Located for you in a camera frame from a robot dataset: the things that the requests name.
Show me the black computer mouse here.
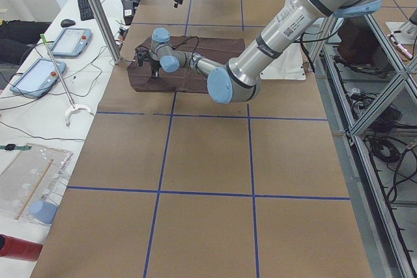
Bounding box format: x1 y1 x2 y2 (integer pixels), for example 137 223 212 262
61 19 76 28

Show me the far blue teach pendant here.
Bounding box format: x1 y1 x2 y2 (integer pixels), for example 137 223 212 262
51 27 92 58

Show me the clear plastic bag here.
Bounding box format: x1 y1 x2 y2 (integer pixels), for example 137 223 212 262
1 143 73 225

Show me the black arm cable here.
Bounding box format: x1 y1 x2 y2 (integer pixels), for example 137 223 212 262
171 35 201 64

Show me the person in yellow shirt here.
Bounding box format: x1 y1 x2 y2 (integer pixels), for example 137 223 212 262
1 20 51 65

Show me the blue teach pendant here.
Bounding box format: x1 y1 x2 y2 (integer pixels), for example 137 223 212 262
51 27 92 58
9 58 59 98

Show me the blue plastic cup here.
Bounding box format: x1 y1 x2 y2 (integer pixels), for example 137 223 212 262
29 200 59 225

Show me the near blue teach pendant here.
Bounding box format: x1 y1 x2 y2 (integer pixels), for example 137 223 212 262
9 58 59 98

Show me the dark brown t-shirt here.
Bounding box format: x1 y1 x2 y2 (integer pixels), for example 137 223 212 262
127 36 245 94

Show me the red cylinder bottle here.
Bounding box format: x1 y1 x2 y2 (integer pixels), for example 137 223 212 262
1 234 43 262

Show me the aluminium frame rack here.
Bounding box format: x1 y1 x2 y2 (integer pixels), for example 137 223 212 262
305 7 416 277

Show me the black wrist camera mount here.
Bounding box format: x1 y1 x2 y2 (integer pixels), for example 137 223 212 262
135 46 152 67

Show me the aluminium frame post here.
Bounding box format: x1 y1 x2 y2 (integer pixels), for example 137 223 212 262
88 0 122 64

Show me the black keyboard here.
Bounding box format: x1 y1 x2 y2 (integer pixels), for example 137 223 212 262
77 0 94 21

